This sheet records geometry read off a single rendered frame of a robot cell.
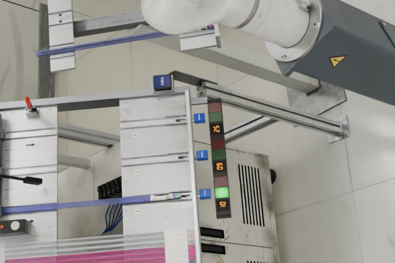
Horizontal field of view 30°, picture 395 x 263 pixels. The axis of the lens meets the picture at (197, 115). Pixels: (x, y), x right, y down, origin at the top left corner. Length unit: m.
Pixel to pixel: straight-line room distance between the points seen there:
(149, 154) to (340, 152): 0.81
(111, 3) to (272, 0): 1.50
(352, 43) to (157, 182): 0.64
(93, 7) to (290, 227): 1.24
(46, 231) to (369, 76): 0.96
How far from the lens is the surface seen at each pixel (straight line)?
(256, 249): 2.57
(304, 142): 2.71
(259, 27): 1.74
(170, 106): 2.09
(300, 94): 2.76
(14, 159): 2.13
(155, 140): 2.06
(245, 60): 2.45
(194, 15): 1.64
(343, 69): 1.95
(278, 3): 1.76
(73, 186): 2.70
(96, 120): 3.85
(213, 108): 2.08
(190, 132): 2.03
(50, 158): 2.10
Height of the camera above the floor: 2.00
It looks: 39 degrees down
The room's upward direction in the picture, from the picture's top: 75 degrees counter-clockwise
